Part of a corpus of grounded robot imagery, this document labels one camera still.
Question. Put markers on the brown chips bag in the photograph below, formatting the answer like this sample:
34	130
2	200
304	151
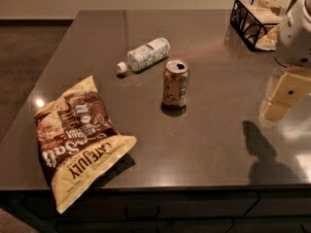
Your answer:
77	142

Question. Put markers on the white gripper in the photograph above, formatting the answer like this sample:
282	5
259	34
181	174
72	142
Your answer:
293	39

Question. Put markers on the black wire basket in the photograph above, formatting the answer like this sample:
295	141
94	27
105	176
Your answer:
238	17

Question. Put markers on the dark cabinet drawers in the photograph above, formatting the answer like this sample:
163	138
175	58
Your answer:
165	212

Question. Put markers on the napkins in basket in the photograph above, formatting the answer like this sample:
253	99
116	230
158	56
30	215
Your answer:
262	23

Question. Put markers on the orange soda can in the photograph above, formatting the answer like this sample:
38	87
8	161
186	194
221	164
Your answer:
176	77

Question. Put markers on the clear blue-label plastic bottle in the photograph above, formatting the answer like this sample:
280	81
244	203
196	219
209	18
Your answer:
144	56

